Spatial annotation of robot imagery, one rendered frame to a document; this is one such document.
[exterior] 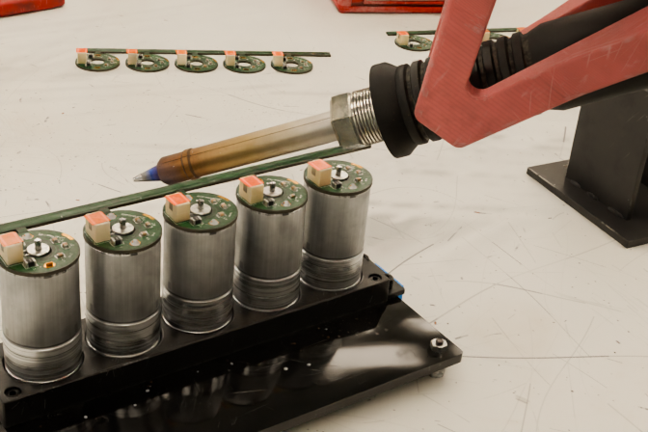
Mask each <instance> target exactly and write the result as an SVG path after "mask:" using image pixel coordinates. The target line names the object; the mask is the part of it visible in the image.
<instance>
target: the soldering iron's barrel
mask: <svg viewBox="0 0 648 432"><path fill-rule="evenodd" d="M331 99H332V100H330V111H328V112H325V113H321V114H317V115H314V116H310V117H307V118H303V119H300V120H297V121H290V122H287V123H283V124H279V125H276V126H272V127H268V128H265V129H261V130H259V131H255V132H251V133H248V134H244V135H240V136H237V137H233V138H229V139H226V140H223V141H219V142H216V143H212V144H209V145H205V146H201V147H198V148H188V149H185V150H184V151H181V152H178V153H174V154H170V155H167V156H163V157H161V158H160V159H159V161H158V162H157V166H156V169H157V173H158V176H159V178H160V180H161V181H162V182H163V183H165V184H168V185H172V184H176V183H180V182H183V181H186V180H190V179H191V180H195V179H198V178H201V177H202V176H208V175H212V174H216V173H219V172H222V171H226V170H230V169H234V168H237V167H241V166H245V165H249V164H252V163H256V162H259V161H263V160H266V159H270V158H274V157H278V156H282V155H285V154H289V153H292V152H296V151H299V150H303V149H310V148H314V147H317V146H321V145H325V144H329V143H332V142H335V141H338V144H339V146H340V147H342V148H343V149H351V150H352V149H359V148H362V147H366V146H370V145H374V144H378V143H382V142H384V140H383V138H382V135H381V133H380V130H379V127H378V124H377V121H376V119H375V115H374V111H373V107H372V102H371V96H370V89H369V87H368V88H364V89H360V90H357V91H354V92H352V94H350V93H345V94H339V95H335V96H332V97H331Z"/></svg>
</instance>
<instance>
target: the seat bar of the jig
mask: <svg viewBox="0 0 648 432"><path fill-rule="evenodd" d="M389 286H390V279H389V278H388V277H387V276H386V275H384V274H383V273H382V272H381V271H380V270H378V269H377V268H376V267H375V266H373V265H372V264H371V263H370V262H368V261H367V260H366V259H365V258H364V257H363V264H362V273H361V280H360V282H359V283H358V284H357V285H356V286H354V287H352V288H350V289H347V290H343V291H322V290H318V289H314V288H311V287H309V286H307V285H305V284H303V283H301V282H300V286H299V298H298V301H297V302H296V304H295V305H293V306H292V307H290V308H288V309H286V310H280V311H273V312H262V311H255V310H249V309H246V308H244V307H242V306H240V305H238V304H237V303H236V302H235V301H234V300H233V299H232V319H231V322H230V323H229V325H228V326H226V327H225V328H223V329H222V330H219V331H217V332H214V333H210V334H203V335H192V334H185V333H182V332H179V331H176V330H174V329H172V328H170V327H169V326H168V325H166V324H165V322H164V321H163V319H162V297H160V302H161V312H160V341H159V343H158V344H157V346H156V347H155V348H153V349H152V350H151V351H149V352H147V353H146V354H144V355H141V356H137V357H133V358H123V359H119V358H110V357H106V356H102V355H100V354H98V353H96V352H95V351H94V350H92V349H91V348H90V347H89V345H88V344H87V333H86V318H83V319H81V324H82V353H83V363H82V365H81V367H80V368H79V369H78V370H77V371H76V372H75V373H74V374H72V375H71V376H69V377H68V378H66V379H64V380H61V381H58V382H55V383H50V384H28V383H23V382H20V381H18V380H15V379H14V378H13V377H12V376H10V375H9V374H8V373H7V371H6V370H5V361H4V348H3V342H1V343H0V421H1V423H2V425H3V426H4V427H5V428H8V427H11V426H14V425H17V424H20V423H22V422H25V421H28V420H31V419H36V418H39V417H42V416H45V415H48V414H51V413H54V412H57V411H60V410H63V409H65V408H68V407H71V406H75V405H78V404H81V403H84V402H87V401H90V400H93V399H96V398H99V397H101V396H104V395H107V394H110V393H113V392H118V391H121V390H124V389H127V388H130V387H133V386H136V385H139V384H142V383H145V382H147V381H150V380H153V379H156V378H159V377H162V376H165V375H168V374H171V373H174V372H177V371H180V370H182V369H185V368H188V367H191V366H194V365H199V364H202V363H205V362H208V361H211V360H214V359H217V358H220V357H223V356H226V355H228V354H231V353H234V352H237V351H240V350H243V349H246V348H249V347H252V346H255V345H258V344H261V343H263V342H266V341H269V340H272V339H275V338H280V337H283V336H286V335H289V334H292V333H295V332H298V331H301V330H304V329H307V328H309V327H312V326H315V325H318V324H321V323H324V322H327V321H330V320H333V319H336V318H339V317H342V316H344V315H347V314H350V313H353V312H356V311H361V310H364V309H367V308H370V307H373V306H376V305H379V304H382V303H385V302H387V301H388V293H389Z"/></svg>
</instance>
